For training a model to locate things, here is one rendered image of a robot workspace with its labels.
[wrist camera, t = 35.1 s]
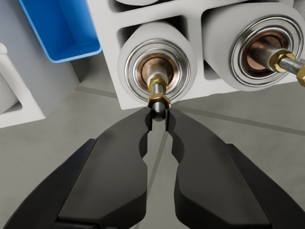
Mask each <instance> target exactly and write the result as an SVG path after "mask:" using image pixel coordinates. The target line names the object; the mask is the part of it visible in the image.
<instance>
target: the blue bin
mask: <svg viewBox="0 0 305 229"><path fill-rule="evenodd" d="M19 2H20V4H21V6H22V8H23V10H24V12H25V14H26V16H27V18H28V20H29V22H30V24H31V26H32V28H33V30H34V32H35V34H36V36H37V38H38V40H39V42H40V44H41V46H42V48H43V50H44V52H45V54H46V56H47V58H48V59H49V60H50V61H51V62H52V63H55V64H60V63H64V62H68V61H72V60H77V59H81V58H85V57H90V56H93V55H98V54H100V53H102V52H103V50H102V46H101V44H100V41H99V37H98V34H97V31H96V28H95V25H94V21H93V18H92V15H91V12H90V9H89V5H88V3H87V0H19Z"/></svg>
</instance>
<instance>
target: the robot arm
mask: <svg viewBox="0 0 305 229"><path fill-rule="evenodd" d="M165 111H166V117H165V126H166V131H168V133H169V134H170V135H171V136H172V138H173V141H172V155H173V156H174V157H175V158H176V160H177V161H178V163H179V165H178V167H177V175H176V181H175V188H174V203H175V213H176V217H177V219H178V220H179V221H180V222H181V223H182V224H184V225H185V226H187V227H188V228H190V229H305V211H304V210H303V209H302V208H301V207H300V206H299V205H298V204H297V203H296V202H295V201H294V200H293V199H292V198H291V197H290V196H289V195H288V194H287V193H286V192H285V191H284V190H283V189H282V188H281V187H280V186H279V185H278V184H277V183H276V182H275V181H274V180H272V179H271V178H270V177H269V176H268V175H267V174H266V173H265V172H264V171H262V170H261V169H260V168H259V167H258V166H257V165H256V164H255V163H253V162H252V161H251V160H250V159H249V158H248V157H247V156H245V155H244V154H243V153H242V152H241V151H240V150H239V149H238V148H237V147H236V146H235V145H234V144H226V143H225V142H224V141H223V140H222V139H221V138H219V137H218V136H217V135H216V134H215V133H214V132H212V131H211V130H210V129H209V128H207V127H206V126H204V125H203V124H201V123H199V122H198V121H196V120H194V119H193V118H191V117H189V116H188V115H186V114H184V113H183V112H181V111H179V110H177V109H175V108H169V109H165ZM152 123H153V109H151V108H149V107H144V108H142V109H140V110H139V111H137V112H135V113H133V114H131V115H129V116H127V117H126V118H124V119H122V120H120V121H118V122H117V123H115V124H113V125H112V126H110V127H109V128H108V129H106V130H105V131H104V132H103V133H102V134H101V135H100V136H99V137H97V138H96V139H89V140H88V141H87V142H86V143H84V144H83V145H82V146H81V147H80V148H79V149H78V150H76V151H75V152H74V153H73V154H72V155H71V156H70V157H68V158H67V159H66V160H65V161H64V162H63V163H62V164H61V165H60V166H59V167H57V168H56V169H55V170H54V171H53V172H52V173H51V174H49V175H48V176H47V177H46V178H45V179H44V180H43V181H42V182H41V183H40V184H39V185H38V186H37V187H36V188H35V189H34V190H33V191H32V192H31V193H30V194H29V195H28V196H27V197H26V198H25V199H24V201H23V202H22V203H21V204H20V205H19V207H18V208H17V209H16V211H15V212H14V213H13V214H12V216H11V217H10V218H9V220H8V221H7V223H6V224H5V225H4V227H3V229H129V228H131V227H133V226H134V225H136V224H137V223H139V222H140V221H142V220H143V218H144V217H145V215H146V206H147V181H148V167H147V165H146V163H145V162H144V161H143V157H144V156H145V155H146V153H147V151H148V133H149V132H150V131H152Z"/></svg>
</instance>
